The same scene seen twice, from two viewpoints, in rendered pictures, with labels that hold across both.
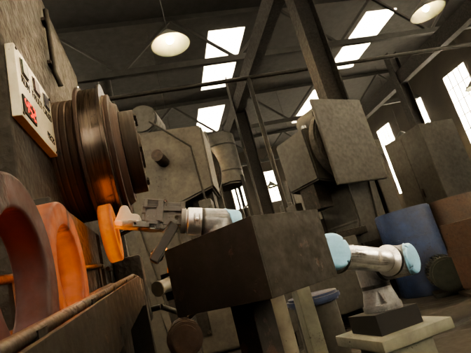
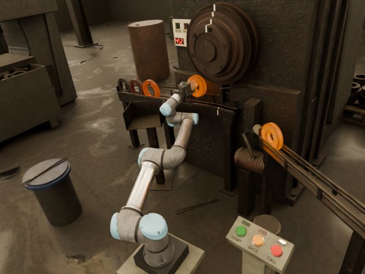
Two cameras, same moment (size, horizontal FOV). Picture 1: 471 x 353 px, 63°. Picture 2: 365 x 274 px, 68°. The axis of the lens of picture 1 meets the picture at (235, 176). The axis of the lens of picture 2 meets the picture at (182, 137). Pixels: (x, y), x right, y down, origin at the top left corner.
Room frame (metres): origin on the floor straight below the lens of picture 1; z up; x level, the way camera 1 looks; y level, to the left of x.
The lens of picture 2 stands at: (2.47, -0.74, 1.52)
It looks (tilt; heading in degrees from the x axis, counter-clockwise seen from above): 31 degrees down; 148
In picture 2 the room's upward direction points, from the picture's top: 7 degrees counter-clockwise
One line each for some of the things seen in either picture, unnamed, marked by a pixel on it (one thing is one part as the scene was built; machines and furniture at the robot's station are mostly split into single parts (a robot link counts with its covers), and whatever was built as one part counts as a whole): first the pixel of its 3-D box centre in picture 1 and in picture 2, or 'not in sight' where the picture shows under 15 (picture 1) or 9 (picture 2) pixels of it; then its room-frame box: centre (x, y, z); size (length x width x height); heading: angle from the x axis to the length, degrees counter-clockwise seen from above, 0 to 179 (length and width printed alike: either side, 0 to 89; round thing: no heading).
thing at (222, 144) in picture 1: (236, 213); not in sight; (10.26, 0.22, 2.25); 0.92 x 0.92 x 4.50
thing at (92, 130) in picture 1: (105, 157); (219, 45); (1.21, 0.40, 1.11); 0.47 x 0.06 x 0.47; 12
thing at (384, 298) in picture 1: (379, 296); (157, 246); (1.66, -0.44, 0.42); 0.15 x 0.15 x 0.10
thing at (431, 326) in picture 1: (391, 332); (161, 263); (1.66, -0.44, 0.28); 0.32 x 0.32 x 0.04; 20
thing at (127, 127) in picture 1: (134, 151); (209, 50); (1.23, 0.31, 1.11); 0.28 x 0.06 x 0.28; 12
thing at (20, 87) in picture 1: (33, 106); (187, 33); (0.85, 0.44, 1.15); 0.26 x 0.02 x 0.18; 12
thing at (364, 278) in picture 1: (371, 267); (153, 231); (1.66, -0.44, 0.53); 0.13 x 0.12 x 0.14; 40
